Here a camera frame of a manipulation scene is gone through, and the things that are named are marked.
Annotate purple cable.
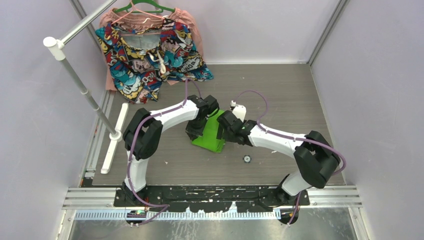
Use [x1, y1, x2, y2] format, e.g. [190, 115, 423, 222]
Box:
[129, 79, 203, 223]
[235, 90, 348, 226]

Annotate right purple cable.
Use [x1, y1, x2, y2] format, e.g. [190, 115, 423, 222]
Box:
[235, 90, 348, 226]

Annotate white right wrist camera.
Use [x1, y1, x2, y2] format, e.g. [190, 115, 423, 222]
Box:
[230, 100, 247, 122]

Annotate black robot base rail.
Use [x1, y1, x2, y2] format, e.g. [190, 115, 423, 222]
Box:
[113, 184, 310, 213]

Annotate metal clothes rack pole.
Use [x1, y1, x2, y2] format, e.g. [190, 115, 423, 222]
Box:
[42, 0, 120, 138]

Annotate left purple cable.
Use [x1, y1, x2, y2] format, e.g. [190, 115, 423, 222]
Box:
[129, 79, 203, 223]

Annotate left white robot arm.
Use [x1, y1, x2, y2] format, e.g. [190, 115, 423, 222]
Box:
[123, 95, 219, 207]

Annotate green clothes hanger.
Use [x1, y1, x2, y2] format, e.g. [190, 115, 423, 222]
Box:
[112, 0, 177, 14]

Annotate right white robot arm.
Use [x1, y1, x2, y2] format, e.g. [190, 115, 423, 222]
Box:
[217, 110, 342, 206]

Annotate colorful patterned shirt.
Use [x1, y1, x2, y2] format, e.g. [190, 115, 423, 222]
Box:
[95, 8, 214, 104]

